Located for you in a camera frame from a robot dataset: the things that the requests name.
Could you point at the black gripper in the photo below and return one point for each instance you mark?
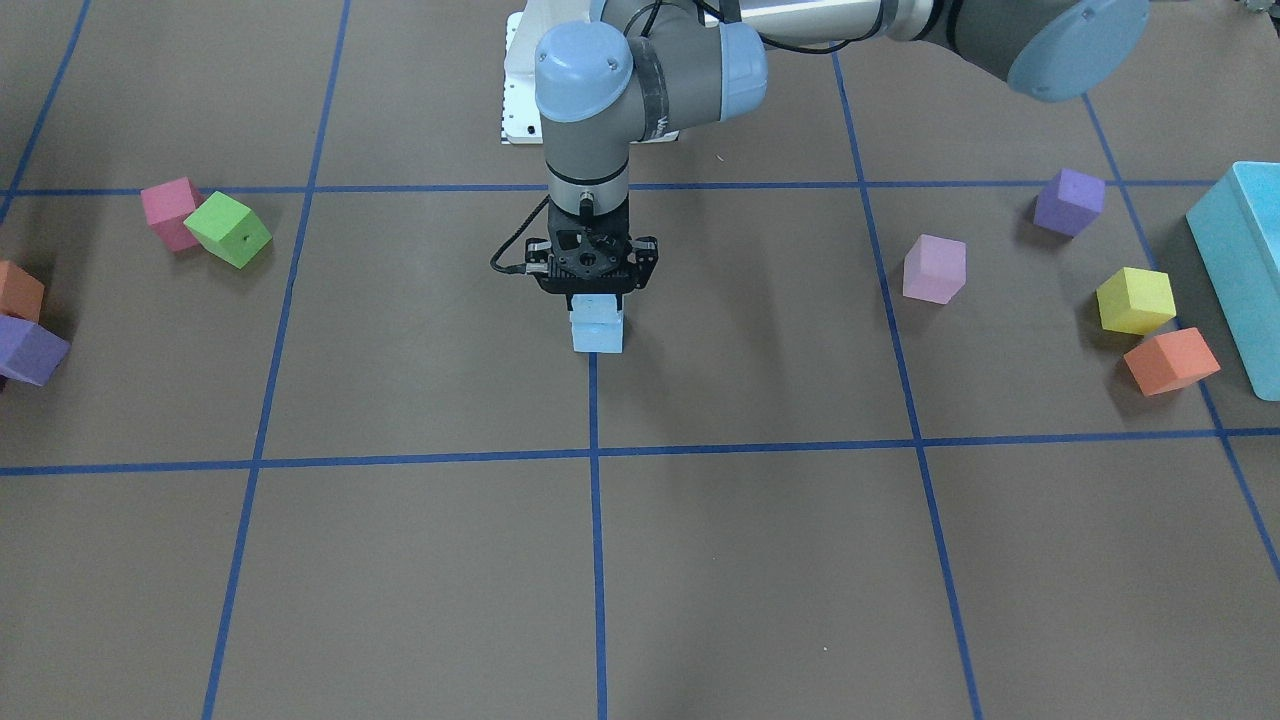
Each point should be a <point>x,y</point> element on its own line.
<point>645,258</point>

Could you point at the light blue foam cube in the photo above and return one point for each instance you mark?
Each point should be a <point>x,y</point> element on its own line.
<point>597,308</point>
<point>598,337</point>

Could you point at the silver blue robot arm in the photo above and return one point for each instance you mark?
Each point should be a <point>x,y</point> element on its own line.
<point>635,71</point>

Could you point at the light pink foam cube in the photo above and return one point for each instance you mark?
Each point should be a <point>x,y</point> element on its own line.
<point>934,269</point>

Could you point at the green foam cube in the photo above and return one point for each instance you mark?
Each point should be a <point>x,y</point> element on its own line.
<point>228,229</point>

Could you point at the red-pink foam cube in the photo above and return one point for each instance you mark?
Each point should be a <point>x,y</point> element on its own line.
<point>167,206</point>

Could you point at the purple foam cube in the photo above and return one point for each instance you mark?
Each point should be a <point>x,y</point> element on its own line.
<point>1069,203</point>
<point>29,353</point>

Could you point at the yellow foam cube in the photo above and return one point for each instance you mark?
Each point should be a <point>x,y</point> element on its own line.
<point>1135,301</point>

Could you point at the orange foam cube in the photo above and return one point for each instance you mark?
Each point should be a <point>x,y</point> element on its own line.
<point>22,295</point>
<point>1169,361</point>

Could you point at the teal plastic bin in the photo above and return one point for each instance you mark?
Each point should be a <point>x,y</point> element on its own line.
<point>1235,225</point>

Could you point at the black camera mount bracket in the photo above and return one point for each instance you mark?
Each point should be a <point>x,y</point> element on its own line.
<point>588,263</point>

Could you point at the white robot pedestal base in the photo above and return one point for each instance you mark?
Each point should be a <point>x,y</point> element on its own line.
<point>520,119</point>

